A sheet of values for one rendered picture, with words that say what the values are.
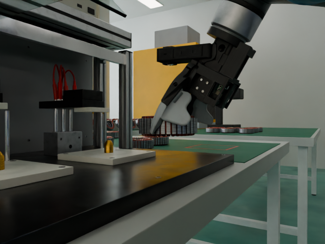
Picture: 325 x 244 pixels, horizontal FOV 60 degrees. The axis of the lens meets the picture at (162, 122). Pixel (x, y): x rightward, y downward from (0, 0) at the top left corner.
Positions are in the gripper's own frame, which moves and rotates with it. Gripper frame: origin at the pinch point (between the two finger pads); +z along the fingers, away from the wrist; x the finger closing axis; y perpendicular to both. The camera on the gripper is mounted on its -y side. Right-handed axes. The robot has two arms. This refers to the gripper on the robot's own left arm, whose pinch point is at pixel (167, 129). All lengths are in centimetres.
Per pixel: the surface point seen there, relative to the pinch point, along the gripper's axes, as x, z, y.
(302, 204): 137, 34, 36
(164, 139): 50, 20, -22
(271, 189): 90, 24, 19
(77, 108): -3.0, 6.9, -20.6
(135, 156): -0.5, 8.5, -3.5
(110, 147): -0.2, 10.6, -9.9
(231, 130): 159, 23, -27
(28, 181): -24.3, 9.1, -3.2
